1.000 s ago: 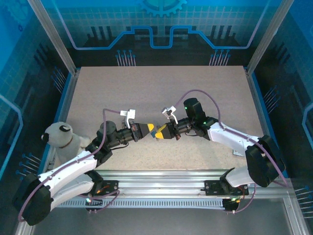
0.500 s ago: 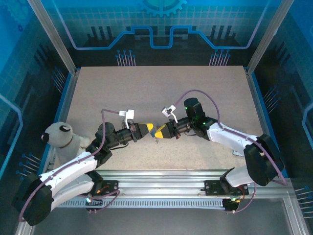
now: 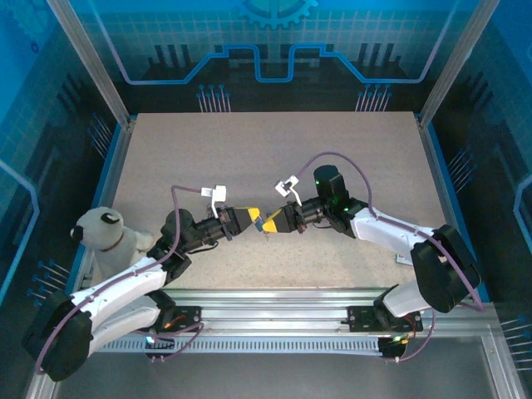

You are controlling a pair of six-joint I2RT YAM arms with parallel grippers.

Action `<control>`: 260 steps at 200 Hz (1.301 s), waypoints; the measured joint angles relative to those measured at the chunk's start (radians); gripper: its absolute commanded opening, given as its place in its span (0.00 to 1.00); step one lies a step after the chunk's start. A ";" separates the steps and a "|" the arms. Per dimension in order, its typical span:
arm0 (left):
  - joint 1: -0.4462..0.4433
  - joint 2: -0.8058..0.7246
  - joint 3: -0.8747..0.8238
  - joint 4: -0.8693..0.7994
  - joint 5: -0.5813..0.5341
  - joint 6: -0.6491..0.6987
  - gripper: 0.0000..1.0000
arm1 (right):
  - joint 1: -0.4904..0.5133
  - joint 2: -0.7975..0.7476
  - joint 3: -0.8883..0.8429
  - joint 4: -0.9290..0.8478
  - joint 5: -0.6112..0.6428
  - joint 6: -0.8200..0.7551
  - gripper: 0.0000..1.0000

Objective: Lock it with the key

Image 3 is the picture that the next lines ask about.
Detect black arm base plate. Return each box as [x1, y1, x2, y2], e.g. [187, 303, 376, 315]
[153, 305, 204, 334]
[347, 304, 424, 333]

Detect grey white plush dog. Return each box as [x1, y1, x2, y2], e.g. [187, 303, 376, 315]
[69, 206, 155, 288]

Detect black base electronics board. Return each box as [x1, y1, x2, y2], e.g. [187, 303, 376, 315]
[143, 332, 176, 363]
[378, 334, 411, 363]

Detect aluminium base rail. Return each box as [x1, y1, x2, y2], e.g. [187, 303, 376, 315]
[52, 288, 496, 334]

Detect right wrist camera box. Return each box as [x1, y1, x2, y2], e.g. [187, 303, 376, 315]
[273, 176, 303, 205]

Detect aluminium corner post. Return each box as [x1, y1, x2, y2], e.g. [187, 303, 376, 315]
[416, 0, 502, 128]
[44, 0, 135, 128]

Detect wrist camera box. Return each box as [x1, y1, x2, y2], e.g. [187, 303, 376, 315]
[199, 185, 229, 220]
[273, 176, 303, 205]

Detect slotted grey cable duct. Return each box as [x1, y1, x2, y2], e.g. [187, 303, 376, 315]
[97, 336, 386, 355]

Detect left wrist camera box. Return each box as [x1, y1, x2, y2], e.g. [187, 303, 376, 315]
[199, 185, 229, 220]

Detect aluminium table side rail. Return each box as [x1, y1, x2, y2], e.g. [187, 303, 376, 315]
[68, 118, 136, 303]
[416, 116, 485, 303]

